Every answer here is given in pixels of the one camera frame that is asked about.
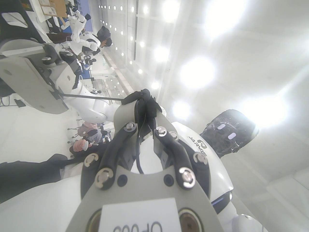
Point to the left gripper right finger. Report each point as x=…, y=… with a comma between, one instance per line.
x=176, y=153

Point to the blue partition panel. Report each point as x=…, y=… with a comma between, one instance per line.
x=82, y=1

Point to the white table black frame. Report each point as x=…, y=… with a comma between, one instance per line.
x=35, y=8

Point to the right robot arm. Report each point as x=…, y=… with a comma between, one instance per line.
x=96, y=109

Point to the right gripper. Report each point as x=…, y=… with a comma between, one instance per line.
x=21, y=83

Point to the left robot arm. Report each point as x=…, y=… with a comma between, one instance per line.
x=246, y=224

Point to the large brown carton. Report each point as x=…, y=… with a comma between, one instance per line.
x=58, y=3

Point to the person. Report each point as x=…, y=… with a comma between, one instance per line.
x=104, y=33
x=80, y=144
x=89, y=129

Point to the robot body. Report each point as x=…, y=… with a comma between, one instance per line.
x=217, y=170

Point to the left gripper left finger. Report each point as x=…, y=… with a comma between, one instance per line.
x=109, y=155

